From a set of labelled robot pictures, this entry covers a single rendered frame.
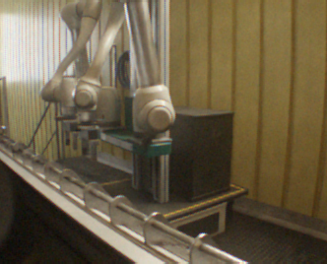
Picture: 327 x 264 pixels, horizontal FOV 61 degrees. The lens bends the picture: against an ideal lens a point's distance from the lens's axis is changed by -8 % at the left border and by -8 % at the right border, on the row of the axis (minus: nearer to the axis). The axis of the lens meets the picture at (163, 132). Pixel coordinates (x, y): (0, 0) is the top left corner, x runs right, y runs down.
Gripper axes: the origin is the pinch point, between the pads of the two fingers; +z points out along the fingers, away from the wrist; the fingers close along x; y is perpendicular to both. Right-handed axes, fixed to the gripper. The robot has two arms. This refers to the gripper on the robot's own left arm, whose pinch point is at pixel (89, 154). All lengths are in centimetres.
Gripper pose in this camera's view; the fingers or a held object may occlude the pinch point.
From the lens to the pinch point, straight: 151.3
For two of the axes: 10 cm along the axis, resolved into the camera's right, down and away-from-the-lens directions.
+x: 5.8, 1.4, -8.0
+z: 0.0, 9.9, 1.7
